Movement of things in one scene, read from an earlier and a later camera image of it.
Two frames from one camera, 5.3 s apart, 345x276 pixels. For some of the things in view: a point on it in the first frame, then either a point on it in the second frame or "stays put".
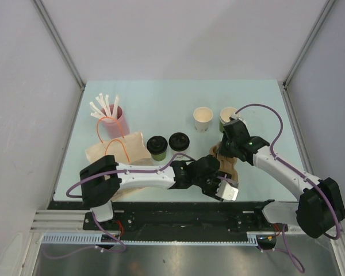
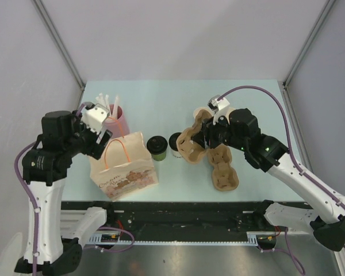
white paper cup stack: x=202 y=116 -> x=229 y=110
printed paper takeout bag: x=130 y=149 stays put
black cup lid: x=157 y=145 stays put
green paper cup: x=159 y=157 stays put
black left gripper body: x=209 y=185 -> x=84 y=139
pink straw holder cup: x=116 y=128 stays put
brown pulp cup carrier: x=227 y=171 stays put
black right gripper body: x=227 y=148 -> x=220 y=133
